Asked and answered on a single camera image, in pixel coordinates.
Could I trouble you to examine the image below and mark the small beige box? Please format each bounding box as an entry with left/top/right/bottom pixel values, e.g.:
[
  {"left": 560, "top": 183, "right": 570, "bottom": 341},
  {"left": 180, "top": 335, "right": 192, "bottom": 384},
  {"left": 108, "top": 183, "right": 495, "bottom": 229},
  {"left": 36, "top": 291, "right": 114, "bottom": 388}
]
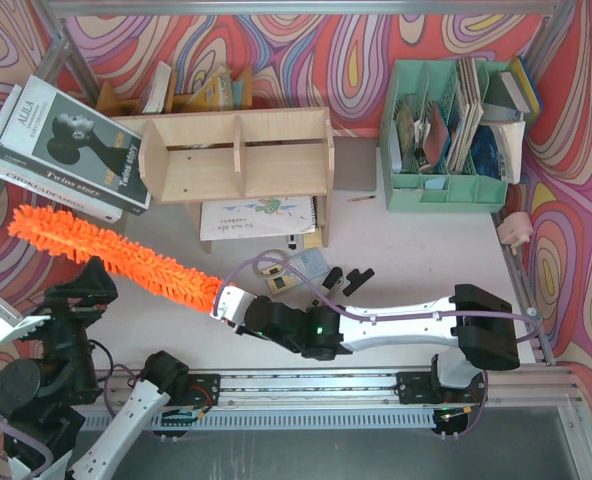
[{"left": 262, "top": 265, "right": 302, "bottom": 295}]

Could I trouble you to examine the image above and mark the black clip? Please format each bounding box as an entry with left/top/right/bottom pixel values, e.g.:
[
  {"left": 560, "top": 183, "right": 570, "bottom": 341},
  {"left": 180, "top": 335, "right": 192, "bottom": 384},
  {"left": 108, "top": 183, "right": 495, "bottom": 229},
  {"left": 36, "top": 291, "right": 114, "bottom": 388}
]
[{"left": 343, "top": 268, "right": 375, "bottom": 297}]

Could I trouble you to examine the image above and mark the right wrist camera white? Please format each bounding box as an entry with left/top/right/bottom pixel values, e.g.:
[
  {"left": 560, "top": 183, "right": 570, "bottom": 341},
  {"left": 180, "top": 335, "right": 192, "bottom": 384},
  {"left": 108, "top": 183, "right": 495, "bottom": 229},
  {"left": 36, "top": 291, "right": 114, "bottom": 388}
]
[{"left": 210, "top": 286, "right": 257, "bottom": 325}]

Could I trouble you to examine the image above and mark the tape roll ring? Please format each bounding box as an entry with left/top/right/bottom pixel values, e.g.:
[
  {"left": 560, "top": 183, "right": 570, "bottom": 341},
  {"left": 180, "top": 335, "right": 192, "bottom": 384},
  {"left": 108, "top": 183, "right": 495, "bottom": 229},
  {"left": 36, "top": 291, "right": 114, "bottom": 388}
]
[{"left": 253, "top": 249, "right": 290, "bottom": 277}]

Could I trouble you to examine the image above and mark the blue yellow book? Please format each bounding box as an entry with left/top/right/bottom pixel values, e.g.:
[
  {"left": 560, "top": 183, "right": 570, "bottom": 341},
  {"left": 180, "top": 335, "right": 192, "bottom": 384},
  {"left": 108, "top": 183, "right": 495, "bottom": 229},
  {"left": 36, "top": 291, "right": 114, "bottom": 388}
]
[{"left": 509, "top": 56, "right": 542, "bottom": 116}]

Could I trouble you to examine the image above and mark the yellow book in rack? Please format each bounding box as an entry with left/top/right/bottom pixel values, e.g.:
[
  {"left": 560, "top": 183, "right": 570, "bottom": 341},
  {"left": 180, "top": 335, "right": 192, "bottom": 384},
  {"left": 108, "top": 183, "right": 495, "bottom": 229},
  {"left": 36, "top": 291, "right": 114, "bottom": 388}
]
[{"left": 182, "top": 65, "right": 234, "bottom": 113}]

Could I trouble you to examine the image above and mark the large Twins story magazine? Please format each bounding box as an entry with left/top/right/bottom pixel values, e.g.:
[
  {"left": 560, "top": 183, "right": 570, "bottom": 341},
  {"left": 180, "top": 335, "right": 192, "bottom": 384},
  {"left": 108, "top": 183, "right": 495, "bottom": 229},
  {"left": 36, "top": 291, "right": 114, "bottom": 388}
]
[{"left": 0, "top": 76, "right": 151, "bottom": 215}]

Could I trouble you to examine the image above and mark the mint green desk organizer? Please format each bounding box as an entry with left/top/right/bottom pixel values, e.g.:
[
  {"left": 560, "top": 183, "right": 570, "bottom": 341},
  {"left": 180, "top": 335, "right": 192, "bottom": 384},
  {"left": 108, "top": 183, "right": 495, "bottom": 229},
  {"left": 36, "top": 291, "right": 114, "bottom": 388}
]
[{"left": 379, "top": 56, "right": 508, "bottom": 213}]

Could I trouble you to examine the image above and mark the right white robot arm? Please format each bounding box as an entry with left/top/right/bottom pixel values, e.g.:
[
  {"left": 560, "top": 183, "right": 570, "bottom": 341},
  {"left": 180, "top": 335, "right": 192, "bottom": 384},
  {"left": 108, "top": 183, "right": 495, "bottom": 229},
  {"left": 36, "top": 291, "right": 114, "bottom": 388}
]
[{"left": 223, "top": 284, "right": 520, "bottom": 389}]

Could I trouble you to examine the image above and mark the white book in rack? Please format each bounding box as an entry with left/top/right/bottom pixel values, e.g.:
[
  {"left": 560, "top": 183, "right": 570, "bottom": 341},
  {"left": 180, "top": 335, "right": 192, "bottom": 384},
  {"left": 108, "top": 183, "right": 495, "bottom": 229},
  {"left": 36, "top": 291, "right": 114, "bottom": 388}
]
[{"left": 139, "top": 61, "right": 172, "bottom": 114}]

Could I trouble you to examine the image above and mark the light wooden bookshelf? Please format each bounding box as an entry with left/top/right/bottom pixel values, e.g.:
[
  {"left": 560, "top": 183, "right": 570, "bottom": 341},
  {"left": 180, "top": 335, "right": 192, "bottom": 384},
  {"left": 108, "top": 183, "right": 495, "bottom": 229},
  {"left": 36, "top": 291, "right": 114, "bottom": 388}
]
[{"left": 117, "top": 107, "right": 335, "bottom": 246}]

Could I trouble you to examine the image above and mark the small pencil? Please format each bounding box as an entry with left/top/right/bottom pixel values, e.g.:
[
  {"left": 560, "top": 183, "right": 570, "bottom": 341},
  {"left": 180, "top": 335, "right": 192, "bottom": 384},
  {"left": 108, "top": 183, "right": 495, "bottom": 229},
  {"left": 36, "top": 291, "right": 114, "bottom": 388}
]
[{"left": 348, "top": 195, "right": 376, "bottom": 202}]

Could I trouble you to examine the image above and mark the red brown booklet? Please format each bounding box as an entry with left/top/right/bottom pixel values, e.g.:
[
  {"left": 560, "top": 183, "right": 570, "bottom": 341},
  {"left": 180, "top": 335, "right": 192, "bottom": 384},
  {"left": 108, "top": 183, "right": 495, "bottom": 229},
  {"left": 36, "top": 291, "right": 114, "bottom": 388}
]
[{"left": 422, "top": 103, "right": 450, "bottom": 168}]

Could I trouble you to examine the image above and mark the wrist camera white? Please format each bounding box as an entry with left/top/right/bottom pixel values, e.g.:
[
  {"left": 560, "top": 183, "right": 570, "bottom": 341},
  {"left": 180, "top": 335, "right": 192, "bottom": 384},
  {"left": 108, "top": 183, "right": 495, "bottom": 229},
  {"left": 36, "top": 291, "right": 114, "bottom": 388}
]
[
  {"left": 210, "top": 286, "right": 257, "bottom": 325},
  {"left": 0, "top": 298, "right": 49, "bottom": 344}
]

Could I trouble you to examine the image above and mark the orange microfiber duster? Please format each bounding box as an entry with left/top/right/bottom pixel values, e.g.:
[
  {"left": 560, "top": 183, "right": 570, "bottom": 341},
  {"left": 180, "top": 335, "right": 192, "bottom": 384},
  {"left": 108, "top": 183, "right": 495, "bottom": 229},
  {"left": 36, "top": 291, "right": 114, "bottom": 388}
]
[{"left": 8, "top": 204, "right": 226, "bottom": 313}]

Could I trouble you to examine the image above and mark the pink pig figurine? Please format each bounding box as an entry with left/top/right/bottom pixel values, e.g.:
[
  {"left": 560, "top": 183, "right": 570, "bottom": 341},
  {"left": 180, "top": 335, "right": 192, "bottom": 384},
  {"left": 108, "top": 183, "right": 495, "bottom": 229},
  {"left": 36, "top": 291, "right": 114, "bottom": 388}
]
[{"left": 497, "top": 211, "right": 533, "bottom": 255}]

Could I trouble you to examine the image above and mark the grey notebook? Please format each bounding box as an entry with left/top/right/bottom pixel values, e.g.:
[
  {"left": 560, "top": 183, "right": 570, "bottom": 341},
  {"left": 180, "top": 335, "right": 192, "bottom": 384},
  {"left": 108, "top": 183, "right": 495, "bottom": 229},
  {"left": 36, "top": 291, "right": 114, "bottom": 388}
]
[{"left": 333, "top": 136, "right": 377, "bottom": 191}]

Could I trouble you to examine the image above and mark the white open book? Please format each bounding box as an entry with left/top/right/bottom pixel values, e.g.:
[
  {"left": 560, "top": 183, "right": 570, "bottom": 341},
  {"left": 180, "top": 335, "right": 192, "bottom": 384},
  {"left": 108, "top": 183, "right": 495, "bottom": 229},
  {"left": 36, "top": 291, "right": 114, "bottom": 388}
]
[{"left": 489, "top": 120, "right": 525, "bottom": 184}]

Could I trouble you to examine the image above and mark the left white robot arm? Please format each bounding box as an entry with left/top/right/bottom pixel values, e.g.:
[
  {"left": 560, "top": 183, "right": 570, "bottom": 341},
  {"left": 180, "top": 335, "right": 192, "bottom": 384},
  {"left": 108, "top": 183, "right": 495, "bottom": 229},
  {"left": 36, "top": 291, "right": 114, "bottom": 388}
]
[{"left": 0, "top": 258, "right": 188, "bottom": 479}]

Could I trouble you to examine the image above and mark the small stapler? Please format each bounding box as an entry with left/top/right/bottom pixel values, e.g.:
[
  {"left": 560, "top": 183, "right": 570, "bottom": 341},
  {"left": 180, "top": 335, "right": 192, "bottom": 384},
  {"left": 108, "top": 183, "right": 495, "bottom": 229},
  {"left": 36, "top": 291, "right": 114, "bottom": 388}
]
[{"left": 322, "top": 267, "right": 343, "bottom": 290}]

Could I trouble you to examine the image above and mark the black marker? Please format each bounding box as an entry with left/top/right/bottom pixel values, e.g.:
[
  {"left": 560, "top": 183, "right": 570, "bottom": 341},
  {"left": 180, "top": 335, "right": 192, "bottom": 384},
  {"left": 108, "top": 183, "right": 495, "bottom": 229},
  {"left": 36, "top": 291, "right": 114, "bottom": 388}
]
[{"left": 287, "top": 235, "right": 298, "bottom": 250}]

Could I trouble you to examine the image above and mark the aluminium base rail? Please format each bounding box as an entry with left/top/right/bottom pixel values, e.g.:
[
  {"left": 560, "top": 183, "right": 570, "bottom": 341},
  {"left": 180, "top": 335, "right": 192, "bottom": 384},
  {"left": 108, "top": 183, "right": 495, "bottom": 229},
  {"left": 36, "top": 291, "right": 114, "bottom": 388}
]
[{"left": 40, "top": 364, "right": 587, "bottom": 431}]

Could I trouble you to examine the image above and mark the blue patterned book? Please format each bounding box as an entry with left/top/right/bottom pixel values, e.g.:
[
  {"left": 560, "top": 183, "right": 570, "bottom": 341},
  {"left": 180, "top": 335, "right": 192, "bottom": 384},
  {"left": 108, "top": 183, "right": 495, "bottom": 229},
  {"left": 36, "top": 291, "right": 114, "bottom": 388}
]
[{"left": 470, "top": 125, "right": 500, "bottom": 179}]

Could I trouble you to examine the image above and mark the white book under magazine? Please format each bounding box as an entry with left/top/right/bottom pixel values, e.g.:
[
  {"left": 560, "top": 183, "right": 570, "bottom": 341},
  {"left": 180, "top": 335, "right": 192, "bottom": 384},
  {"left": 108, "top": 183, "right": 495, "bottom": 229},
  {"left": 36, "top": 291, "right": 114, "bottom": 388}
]
[{"left": 0, "top": 85, "right": 123, "bottom": 224}]

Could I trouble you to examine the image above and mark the grey book on organizer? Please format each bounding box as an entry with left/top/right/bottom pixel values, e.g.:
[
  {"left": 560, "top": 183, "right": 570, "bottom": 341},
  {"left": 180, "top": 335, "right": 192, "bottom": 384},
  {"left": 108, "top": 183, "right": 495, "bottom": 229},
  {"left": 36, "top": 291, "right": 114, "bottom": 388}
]
[{"left": 484, "top": 71, "right": 531, "bottom": 114}]

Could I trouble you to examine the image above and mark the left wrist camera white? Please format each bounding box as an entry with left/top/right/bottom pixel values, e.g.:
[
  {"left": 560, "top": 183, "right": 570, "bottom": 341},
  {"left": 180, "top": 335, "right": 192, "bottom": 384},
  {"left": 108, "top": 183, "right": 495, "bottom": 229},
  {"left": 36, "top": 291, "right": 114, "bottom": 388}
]
[{"left": 0, "top": 298, "right": 49, "bottom": 344}]

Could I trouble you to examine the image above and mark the spiral sketchbook with frog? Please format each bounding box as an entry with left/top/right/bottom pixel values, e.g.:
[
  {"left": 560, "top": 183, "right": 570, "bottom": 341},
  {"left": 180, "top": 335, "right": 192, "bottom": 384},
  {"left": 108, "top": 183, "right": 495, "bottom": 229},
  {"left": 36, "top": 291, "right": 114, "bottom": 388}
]
[{"left": 200, "top": 196, "right": 317, "bottom": 241}]

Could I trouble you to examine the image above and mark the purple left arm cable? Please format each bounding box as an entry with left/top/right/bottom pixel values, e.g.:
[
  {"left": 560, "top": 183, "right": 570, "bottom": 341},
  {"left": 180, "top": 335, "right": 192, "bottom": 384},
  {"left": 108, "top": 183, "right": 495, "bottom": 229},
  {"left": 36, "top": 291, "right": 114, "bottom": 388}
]
[{"left": 0, "top": 409, "right": 57, "bottom": 476}]

